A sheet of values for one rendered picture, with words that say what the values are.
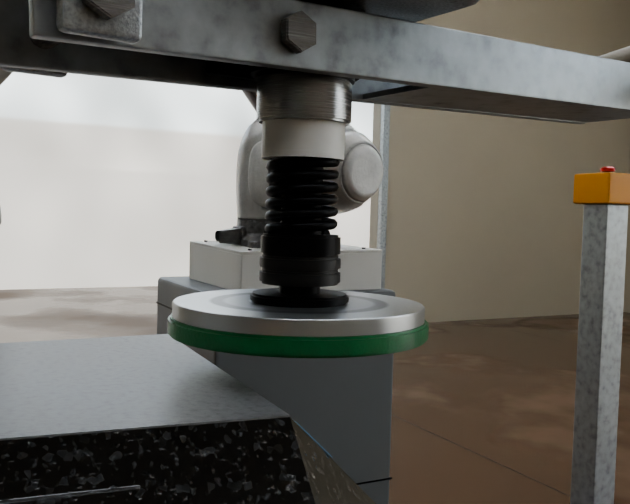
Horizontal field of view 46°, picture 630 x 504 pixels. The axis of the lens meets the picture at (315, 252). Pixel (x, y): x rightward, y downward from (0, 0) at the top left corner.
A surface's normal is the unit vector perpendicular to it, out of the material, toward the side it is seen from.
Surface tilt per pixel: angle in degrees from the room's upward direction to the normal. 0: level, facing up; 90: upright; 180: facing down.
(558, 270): 90
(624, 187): 90
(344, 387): 90
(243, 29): 90
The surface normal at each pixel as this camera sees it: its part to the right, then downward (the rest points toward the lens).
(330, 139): 0.64, 0.06
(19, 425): 0.03, -1.00
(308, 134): 0.11, 0.06
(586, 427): -0.89, 0.00
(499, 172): 0.47, 0.06
